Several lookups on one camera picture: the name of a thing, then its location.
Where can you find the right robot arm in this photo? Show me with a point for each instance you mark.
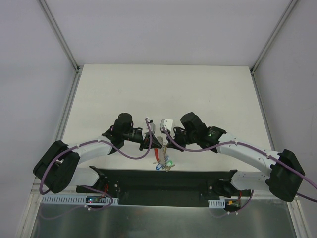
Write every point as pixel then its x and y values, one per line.
pixel 280 173

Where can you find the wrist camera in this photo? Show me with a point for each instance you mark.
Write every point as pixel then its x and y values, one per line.
pixel 166 125
pixel 149 127

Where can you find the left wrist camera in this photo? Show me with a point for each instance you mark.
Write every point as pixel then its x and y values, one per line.
pixel 149 127

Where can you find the aluminium rail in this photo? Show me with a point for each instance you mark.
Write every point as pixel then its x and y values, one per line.
pixel 271 142
pixel 62 119

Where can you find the right aluminium frame post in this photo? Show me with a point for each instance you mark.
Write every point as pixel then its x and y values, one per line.
pixel 274 34

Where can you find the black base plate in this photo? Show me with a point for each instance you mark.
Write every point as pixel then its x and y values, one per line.
pixel 172 188

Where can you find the right aluminium rail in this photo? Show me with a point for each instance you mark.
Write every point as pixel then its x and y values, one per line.
pixel 271 142

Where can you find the blue tagged key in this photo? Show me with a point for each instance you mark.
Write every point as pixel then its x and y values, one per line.
pixel 159 166

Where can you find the aluminium frame post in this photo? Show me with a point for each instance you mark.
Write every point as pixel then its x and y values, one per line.
pixel 58 34
pixel 274 34

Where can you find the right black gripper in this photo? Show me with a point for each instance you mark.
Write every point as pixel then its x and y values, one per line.
pixel 175 138

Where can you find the left aluminium rail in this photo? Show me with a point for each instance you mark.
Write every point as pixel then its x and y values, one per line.
pixel 62 119

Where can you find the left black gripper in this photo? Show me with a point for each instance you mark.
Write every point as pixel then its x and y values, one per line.
pixel 145 142

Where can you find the green tagged key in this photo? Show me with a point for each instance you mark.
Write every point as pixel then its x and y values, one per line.
pixel 169 165

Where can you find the right white cable duct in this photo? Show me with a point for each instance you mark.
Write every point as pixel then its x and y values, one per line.
pixel 217 204

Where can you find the white cable duct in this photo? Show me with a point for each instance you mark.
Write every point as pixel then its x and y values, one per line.
pixel 79 200
pixel 217 204

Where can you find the key holder with red handle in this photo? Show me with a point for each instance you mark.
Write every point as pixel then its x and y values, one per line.
pixel 161 157

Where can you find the left aluminium frame post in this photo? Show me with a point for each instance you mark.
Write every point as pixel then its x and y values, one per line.
pixel 58 34

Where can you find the left white cable duct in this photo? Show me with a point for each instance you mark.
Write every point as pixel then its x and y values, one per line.
pixel 79 200

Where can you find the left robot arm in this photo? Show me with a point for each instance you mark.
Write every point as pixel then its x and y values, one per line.
pixel 108 143

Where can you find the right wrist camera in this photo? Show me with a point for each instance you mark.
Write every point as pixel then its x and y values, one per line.
pixel 166 125

